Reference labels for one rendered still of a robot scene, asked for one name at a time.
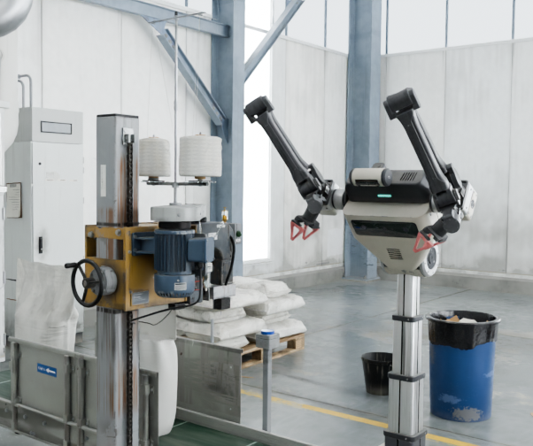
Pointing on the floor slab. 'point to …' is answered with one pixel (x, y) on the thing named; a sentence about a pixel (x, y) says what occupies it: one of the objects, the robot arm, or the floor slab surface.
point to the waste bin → (461, 365)
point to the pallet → (274, 352)
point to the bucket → (376, 372)
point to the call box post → (266, 389)
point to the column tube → (110, 406)
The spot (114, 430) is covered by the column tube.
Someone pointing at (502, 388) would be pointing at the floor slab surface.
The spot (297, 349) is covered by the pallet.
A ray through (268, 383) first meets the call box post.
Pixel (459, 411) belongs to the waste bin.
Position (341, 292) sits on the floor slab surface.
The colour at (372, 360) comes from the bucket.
